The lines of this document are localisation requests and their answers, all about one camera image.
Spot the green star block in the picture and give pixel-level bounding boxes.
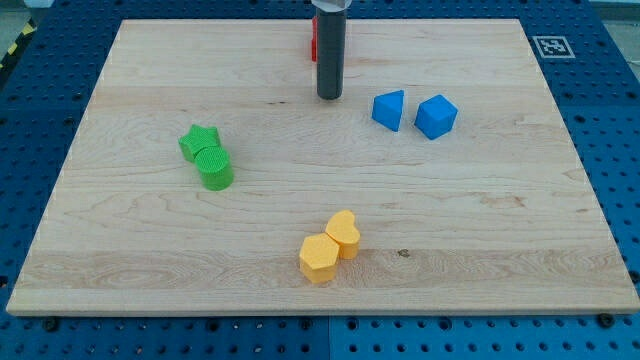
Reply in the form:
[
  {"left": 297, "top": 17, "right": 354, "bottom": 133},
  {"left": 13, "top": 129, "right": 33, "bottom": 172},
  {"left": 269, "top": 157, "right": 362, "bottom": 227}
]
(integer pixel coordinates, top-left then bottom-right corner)
[{"left": 178, "top": 124, "right": 221, "bottom": 163}]

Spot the red block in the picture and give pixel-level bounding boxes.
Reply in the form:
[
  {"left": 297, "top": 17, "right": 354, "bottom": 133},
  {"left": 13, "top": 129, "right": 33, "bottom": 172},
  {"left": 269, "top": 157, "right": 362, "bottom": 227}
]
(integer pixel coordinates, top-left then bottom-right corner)
[{"left": 311, "top": 16, "right": 317, "bottom": 63}]

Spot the green cylinder block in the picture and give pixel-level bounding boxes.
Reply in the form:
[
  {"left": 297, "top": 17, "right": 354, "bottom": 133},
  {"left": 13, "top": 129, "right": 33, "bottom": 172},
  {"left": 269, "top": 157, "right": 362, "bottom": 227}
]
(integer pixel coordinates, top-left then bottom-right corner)
[{"left": 195, "top": 147, "right": 234, "bottom": 191}]

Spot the blue triangular prism block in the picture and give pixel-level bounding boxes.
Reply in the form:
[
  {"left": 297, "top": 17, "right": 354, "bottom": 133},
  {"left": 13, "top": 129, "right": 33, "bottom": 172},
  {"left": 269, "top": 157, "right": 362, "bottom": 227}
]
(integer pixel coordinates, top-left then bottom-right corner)
[{"left": 371, "top": 90, "right": 404, "bottom": 132}]

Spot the silver robot tool flange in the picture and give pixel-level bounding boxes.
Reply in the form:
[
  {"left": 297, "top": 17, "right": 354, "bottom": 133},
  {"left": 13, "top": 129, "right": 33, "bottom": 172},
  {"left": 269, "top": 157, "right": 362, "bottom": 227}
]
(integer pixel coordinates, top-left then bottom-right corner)
[{"left": 311, "top": 0, "right": 352, "bottom": 10}]

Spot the blue cube block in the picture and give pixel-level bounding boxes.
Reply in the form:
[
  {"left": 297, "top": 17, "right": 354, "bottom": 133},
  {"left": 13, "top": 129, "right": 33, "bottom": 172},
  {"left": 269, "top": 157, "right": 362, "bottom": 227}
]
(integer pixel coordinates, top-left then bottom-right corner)
[{"left": 414, "top": 94, "right": 458, "bottom": 140}]

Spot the light wooden board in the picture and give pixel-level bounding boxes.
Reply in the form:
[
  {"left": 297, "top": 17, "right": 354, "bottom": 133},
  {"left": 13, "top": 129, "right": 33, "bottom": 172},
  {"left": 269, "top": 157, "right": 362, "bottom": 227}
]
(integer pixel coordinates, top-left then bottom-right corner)
[{"left": 7, "top": 19, "right": 639, "bottom": 317}]

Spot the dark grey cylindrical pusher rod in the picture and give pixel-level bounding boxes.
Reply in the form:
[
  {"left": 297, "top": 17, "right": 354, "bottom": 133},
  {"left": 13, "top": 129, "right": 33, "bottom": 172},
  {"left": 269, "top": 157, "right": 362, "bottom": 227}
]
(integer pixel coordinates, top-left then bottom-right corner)
[{"left": 316, "top": 8, "right": 347, "bottom": 100}]

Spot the yellow hexagon block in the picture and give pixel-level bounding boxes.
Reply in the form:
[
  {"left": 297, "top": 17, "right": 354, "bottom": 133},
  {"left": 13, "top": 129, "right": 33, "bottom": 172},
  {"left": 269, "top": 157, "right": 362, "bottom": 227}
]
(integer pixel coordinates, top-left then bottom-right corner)
[{"left": 299, "top": 233, "right": 340, "bottom": 284}]

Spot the yellow heart block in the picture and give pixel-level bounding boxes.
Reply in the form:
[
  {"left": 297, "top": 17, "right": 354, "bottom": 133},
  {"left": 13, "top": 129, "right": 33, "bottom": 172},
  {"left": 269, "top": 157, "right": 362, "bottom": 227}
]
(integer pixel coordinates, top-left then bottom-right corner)
[{"left": 325, "top": 210, "right": 361, "bottom": 259}]

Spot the white fiducial marker tag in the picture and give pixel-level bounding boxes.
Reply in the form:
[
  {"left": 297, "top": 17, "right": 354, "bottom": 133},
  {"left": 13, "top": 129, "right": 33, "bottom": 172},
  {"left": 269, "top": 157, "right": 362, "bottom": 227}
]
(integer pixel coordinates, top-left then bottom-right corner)
[{"left": 532, "top": 35, "right": 575, "bottom": 59}]

